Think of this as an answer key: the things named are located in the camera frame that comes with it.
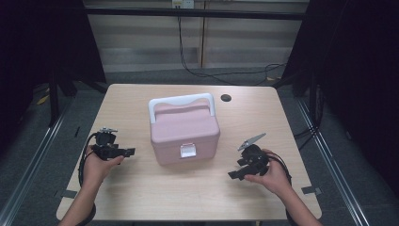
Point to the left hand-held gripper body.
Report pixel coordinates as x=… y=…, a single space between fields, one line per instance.
x=106 y=147

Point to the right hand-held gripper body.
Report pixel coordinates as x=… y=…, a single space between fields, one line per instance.
x=255 y=160

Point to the pink storage box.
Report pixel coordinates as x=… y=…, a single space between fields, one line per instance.
x=185 y=135

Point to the person's right hand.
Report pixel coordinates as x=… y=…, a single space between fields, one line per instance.
x=274 y=179

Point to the person's left hand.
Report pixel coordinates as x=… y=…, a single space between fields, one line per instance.
x=94 y=171

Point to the small black floor tape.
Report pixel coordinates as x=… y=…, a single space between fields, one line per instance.
x=77 y=132

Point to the grey tape strip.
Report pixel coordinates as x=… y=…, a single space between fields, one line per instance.
x=67 y=194
x=311 y=190

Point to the black metal stand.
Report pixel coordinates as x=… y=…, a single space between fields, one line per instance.
x=312 y=100
x=54 y=103

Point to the black table grommet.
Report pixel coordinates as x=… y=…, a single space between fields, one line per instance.
x=226 y=97

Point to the yellow floor tape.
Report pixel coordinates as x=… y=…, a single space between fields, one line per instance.
x=42 y=100

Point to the black curtain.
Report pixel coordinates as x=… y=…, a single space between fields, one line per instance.
x=31 y=47
x=360 y=62

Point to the black horizontal bar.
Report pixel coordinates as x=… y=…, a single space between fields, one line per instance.
x=188 y=13

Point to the metal floor rail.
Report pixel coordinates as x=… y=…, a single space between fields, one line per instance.
x=31 y=169
x=335 y=175

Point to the white wall socket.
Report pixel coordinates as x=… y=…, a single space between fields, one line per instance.
x=183 y=3

